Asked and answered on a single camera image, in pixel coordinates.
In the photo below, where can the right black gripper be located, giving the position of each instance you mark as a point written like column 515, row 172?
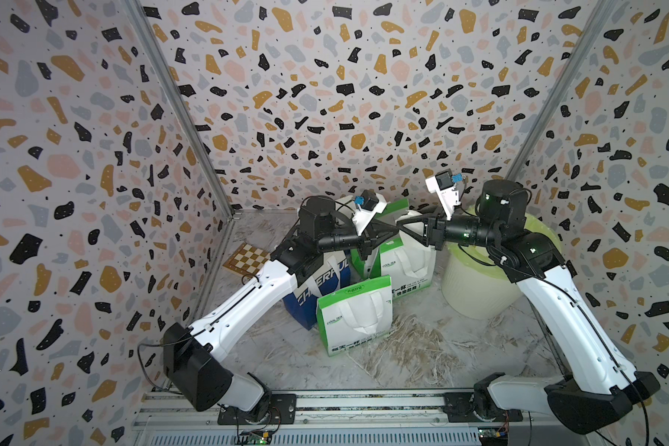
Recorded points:
column 436, row 231

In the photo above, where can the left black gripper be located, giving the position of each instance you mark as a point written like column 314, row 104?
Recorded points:
column 369, row 239

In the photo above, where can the green white bag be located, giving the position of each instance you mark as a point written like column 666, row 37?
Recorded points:
column 355, row 315
column 371, row 267
column 409, row 264

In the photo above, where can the right corner aluminium post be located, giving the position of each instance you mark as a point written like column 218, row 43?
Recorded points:
column 593, row 28

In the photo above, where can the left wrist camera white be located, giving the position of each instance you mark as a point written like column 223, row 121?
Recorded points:
column 367, row 206

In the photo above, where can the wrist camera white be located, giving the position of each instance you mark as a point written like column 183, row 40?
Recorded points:
column 367, row 206
column 444, row 185

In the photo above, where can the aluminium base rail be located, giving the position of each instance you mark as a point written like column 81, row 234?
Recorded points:
column 349, row 417

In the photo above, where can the white trash bin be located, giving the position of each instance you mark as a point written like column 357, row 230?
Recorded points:
column 474, row 286

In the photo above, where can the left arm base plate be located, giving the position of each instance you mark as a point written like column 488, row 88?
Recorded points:
column 272, row 410

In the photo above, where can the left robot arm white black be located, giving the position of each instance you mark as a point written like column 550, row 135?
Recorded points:
column 310, row 263

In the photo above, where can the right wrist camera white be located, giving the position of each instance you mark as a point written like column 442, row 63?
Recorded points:
column 444, row 185

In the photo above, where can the corner aluminium post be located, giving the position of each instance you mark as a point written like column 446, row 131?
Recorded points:
column 143, row 30
column 593, row 28

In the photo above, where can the yellow-green bin liner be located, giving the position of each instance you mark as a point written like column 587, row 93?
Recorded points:
column 526, row 255

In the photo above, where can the front blue white bag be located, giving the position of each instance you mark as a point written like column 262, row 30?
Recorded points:
column 333, row 275

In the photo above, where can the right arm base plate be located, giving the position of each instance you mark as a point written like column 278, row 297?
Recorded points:
column 471, row 406

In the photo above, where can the left corner aluminium post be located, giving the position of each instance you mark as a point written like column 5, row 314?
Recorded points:
column 143, row 30

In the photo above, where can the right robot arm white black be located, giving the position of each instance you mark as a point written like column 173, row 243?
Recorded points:
column 602, row 386

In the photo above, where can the wooden chessboard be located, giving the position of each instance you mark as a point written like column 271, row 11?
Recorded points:
column 247, row 260

